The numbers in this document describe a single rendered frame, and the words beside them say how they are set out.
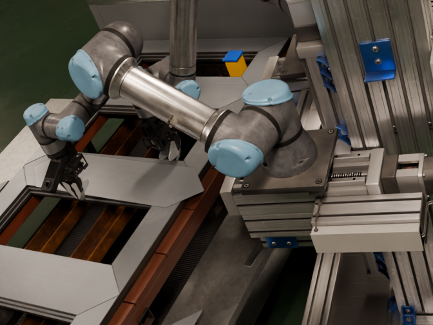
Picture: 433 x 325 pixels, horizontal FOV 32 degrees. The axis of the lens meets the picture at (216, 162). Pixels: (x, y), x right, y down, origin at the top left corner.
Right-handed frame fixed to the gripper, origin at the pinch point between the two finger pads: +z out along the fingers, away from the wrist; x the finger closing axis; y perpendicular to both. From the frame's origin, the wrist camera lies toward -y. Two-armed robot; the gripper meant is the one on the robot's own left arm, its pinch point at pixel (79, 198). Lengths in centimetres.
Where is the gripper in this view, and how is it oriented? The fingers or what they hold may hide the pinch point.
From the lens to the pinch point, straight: 249.7
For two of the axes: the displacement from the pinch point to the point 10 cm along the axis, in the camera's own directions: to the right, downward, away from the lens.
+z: 3.2, 7.4, 5.9
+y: 4.4, -6.7, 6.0
